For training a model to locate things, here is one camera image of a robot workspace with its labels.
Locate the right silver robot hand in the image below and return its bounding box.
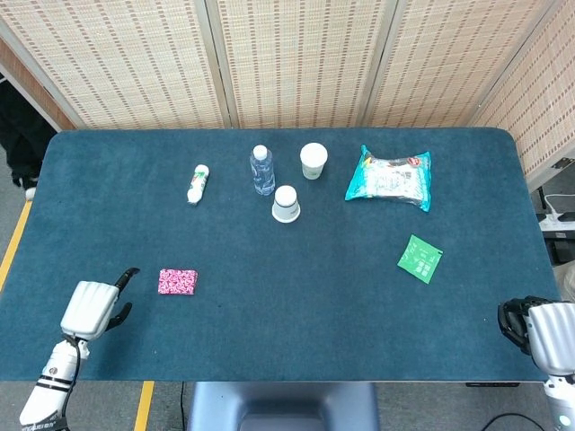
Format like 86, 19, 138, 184
497, 295, 575, 377

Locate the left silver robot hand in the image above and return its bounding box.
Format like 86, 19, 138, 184
59, 267, 141, 342

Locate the pink patterned packet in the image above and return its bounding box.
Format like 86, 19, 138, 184
157, 268, 199, 297

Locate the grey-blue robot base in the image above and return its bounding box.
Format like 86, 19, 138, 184
186, 381, 381, 431

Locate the pale plastic bag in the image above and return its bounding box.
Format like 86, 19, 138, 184
553, 264, 575, 303

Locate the black box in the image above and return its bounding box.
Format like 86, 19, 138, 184
545, 231, 575, 266

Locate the white power strip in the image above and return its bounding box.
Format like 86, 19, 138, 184
537, 210, 575, 233

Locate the green square sachet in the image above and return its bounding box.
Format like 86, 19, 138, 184
396, 233, 445, 285

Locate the small white drink bottle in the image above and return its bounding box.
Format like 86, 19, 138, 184
186, 164, 211, 207

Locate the person in black trousers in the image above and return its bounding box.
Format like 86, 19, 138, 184
0, 80, 47, 201

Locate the dark teal table mat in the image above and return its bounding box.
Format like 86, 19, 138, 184
0, 128, 562, 383

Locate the clear plastic water bottle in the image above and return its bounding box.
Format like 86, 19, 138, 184
249, 144, 276, 197

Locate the teal snack bag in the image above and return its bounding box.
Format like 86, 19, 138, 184
344, 144, 432, 213

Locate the upturned white paper cup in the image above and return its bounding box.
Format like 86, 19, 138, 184
270, 185, 301, 224

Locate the woven bamboo screen panel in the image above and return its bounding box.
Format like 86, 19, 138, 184
206, 0, 396, 130
0, 0, 226, 131
471, 0, 575, 192
363, 0, 558, 129

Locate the upright white paper cup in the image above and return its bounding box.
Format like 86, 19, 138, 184
299, 142, 329, 181

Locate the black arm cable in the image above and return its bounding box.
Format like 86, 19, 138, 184
60, 334, 91, 430

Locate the black floor cable loop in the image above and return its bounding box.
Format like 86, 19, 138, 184
482, 412, 547, 431

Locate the white power cable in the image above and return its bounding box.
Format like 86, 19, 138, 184
543, 192, 575, 216

